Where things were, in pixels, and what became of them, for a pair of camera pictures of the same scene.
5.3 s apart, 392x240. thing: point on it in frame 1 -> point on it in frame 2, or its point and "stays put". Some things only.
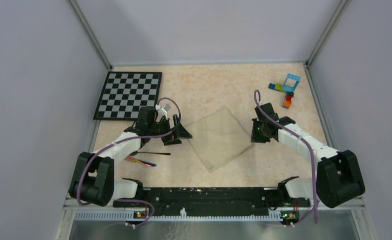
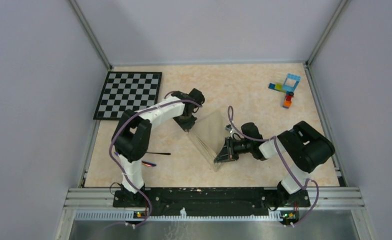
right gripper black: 255,138 -> 225,154
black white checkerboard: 125,92 stays put
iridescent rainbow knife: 136,160 stays put
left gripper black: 180,133 -> 187,125
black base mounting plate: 210,201 stays put
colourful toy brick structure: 287,102 stays put
